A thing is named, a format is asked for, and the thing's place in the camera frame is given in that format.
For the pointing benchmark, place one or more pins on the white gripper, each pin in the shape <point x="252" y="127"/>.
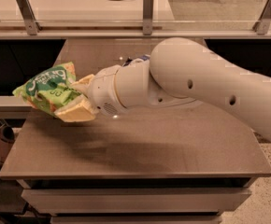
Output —
<point x="102" y="90"/>

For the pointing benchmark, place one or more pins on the green rice chip bag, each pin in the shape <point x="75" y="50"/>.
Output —
<point x="50" y="89"/>

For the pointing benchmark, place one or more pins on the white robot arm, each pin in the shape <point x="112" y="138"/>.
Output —
<point x="180" y="71"/>

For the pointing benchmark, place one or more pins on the blue crumpled chip bag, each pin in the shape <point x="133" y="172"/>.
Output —
<point x="139" y="59"/>

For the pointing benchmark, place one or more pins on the dark object at left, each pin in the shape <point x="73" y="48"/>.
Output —
<point x="7" y="139"/>

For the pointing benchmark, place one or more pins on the grey table drawer base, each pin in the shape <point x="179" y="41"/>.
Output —
<point x="136" y="201"/>

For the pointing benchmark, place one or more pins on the left metal rail bracket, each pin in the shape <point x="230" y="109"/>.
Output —
<point x="31" y="25"/>

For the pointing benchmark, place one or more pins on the metal rail bracket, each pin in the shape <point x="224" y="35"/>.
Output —
<point x="147" y="26"/>
<point x="261" y="26"/>
<point x="31" y="25"/>

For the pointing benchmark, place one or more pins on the middle metal rail bracket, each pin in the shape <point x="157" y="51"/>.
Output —
<point x="147" y="26"/>

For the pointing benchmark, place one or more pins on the right metal rail bracket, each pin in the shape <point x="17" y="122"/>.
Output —
<point x="261" y="26"/>

